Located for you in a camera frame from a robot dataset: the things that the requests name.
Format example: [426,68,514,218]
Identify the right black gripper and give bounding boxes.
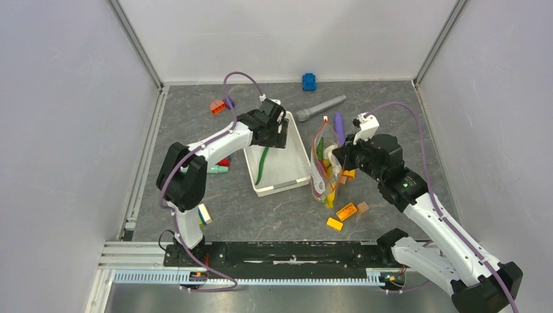
[332,132,384,183]

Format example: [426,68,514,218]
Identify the white garlic bulb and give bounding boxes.
[324,144,340,163]

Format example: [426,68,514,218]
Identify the green chili pepper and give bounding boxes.
[315,137,324,162]

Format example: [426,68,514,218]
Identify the clear zip top bag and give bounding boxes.
[310,116,343,209]

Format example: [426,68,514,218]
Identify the yellow banana bunch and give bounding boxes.
[321,159,342,209]

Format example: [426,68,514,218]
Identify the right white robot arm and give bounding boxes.
[333,113,523,312]

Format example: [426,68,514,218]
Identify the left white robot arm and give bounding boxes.
[156,99,288,266]

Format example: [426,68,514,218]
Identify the yellow round-top brick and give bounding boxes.
[342,170,356,179]

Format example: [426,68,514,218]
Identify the grey toy microphone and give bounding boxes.
[295,95,347,122]

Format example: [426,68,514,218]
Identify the white perforated plastic basket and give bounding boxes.
[243,112,310,197]

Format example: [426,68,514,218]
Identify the purple small block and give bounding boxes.
[223,97,235,110]

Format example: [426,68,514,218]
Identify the purple toy microphone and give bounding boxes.
[334,112,346,145]

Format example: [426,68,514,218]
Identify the brown wooden cube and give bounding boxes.
[357,201,370,215]

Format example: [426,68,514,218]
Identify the colourful block stack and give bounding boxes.
[217,158,231,167]

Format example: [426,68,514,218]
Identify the blue toy car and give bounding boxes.
[302,73,317,91]

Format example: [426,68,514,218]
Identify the orange transparent brick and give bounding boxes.
[336,203,357,222]

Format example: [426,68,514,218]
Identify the mint green toy microphone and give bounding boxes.
[181,165,229,174]

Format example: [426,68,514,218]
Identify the yellow flat brick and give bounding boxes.
[326,217,344,231]

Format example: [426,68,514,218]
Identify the green blue white block stack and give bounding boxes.
[198,203,212,226]

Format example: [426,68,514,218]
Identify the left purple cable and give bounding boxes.
[157,71,267,293]

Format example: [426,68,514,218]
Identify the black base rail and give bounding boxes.
[162,241,404,293]

